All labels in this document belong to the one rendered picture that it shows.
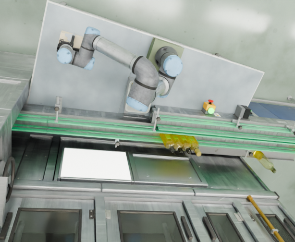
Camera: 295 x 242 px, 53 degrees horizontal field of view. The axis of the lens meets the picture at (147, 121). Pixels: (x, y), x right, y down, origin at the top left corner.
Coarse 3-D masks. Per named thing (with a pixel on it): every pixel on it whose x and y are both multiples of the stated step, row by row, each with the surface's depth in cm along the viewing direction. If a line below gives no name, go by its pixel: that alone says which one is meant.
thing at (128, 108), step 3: (132, 81) 196; (129, 84) 196; (129, 87) 197; (129, 90) 198; (126, 105) 202; (126, 108) 203; (129, 108) 207; (132, 108) 208; (129, 111) 205; (132, 111) 205; (135, 111) 205; (138, 111) 206; (141, 111) 206; (147, 111) 207
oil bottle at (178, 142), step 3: (174, 135) 204; (177, 135) 205; (174, 138) 200; (177, 138) 201; (174, 141) 197; (177, 141) 197; (180, 141) 198; (177, 144) 194; (180, 144) 195; (174, 147) 196; (177, 150) 196
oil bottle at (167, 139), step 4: (160, 136) 208; (164, 136) 200; (168, 136) 200; (164, 140) 199; (168, 140) 195; (172, 140) 196; (164, 144) 198; (168, 144) 192; (172, 144) 193; (168, 148) 194
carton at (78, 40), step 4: (64, 32) 180; (68, 32) 184; (60, 36) 177; (64, 36) 178; (76, 36) 180; (80, 36) 184; (64, 40) 179; (76, 40) 180; (80, 40) 180; (76, 44) 181; (80, 44) 181
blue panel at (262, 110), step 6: (252, 102) 277; (252, 108) 260; (258, 108) 264; (264, 108) 267; (270, 108) 271; (276, 108) 275; (282, 108) 278; (288, 108) 283; (294, 108) 286; (258, 114) 247; (264, 114) 250; (270, 114) 254; (276, 114) 257; (282, 114) 260; (288, 114) 264; (294, 114) 267; (294, 120) 251
